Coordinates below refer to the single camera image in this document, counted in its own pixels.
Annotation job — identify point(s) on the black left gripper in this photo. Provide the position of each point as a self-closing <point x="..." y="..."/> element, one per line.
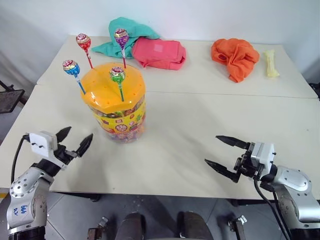
<point x="63" y="155"/>

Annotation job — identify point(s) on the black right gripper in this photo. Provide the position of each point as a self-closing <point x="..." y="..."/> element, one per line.
<point x="246" y="166"/>

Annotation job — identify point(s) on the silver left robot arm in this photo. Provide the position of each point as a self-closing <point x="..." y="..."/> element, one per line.
<point x="25" y="190"/>

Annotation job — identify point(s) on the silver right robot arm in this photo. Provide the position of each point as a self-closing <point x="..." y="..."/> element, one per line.
<point x="292" y="190"/>

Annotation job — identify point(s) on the blue wrapped lollipop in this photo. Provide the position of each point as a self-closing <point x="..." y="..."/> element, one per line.
<point x="71" y="68"/>

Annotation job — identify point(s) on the green wrapped lollipop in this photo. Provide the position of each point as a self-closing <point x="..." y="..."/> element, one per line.
<point x="117" y="75"/>

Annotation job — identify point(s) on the red wrapped lollipop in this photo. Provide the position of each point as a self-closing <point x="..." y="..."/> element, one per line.
<point x="83" y="41"/>

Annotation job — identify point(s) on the purple wrapped lollipop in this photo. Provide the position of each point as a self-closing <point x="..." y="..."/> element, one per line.
<point x="121" y="37"/>

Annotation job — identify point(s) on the clear plastic candy jar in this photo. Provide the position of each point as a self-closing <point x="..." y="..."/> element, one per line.
<point x="120" y="126"/>

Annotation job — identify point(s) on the orange perforated jar lid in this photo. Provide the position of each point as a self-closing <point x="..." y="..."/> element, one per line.
<point x="112" y="87"/>

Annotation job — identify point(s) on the black metal stand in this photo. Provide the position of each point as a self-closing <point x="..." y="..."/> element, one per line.
<point x="10" y="98"/>

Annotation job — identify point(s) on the dark rounded shape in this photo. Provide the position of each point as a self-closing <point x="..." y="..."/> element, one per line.
<point x="193" y="226"/>
<point x="132" y="226"/>

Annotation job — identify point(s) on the orange crumpled cloth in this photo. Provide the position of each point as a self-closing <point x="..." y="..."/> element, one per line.
<point x="235" y="57"/>

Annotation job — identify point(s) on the pale yellow small cloth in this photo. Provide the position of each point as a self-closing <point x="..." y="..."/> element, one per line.
<point x="270" y="63"/>

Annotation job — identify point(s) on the teal cloth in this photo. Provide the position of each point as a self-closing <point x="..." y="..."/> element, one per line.
<point x="117" y="27"/>

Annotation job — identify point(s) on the pink folded cloth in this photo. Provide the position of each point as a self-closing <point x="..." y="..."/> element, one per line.
<point x="160" y="52"/>

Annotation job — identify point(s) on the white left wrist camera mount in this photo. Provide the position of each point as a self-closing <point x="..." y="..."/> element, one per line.
<point x="41" y="143"/>

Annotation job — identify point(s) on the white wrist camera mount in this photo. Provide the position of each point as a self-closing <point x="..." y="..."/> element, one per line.
<point x="263" y="155"/>
<point x="41" y="143"/>

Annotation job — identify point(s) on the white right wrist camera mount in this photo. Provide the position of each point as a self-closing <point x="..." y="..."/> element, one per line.
<point x="263" y="155"/>

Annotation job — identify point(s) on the metal bracket under table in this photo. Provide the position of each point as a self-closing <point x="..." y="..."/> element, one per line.
<point x="238" y="226"/>
<point x="97" y="230"/>

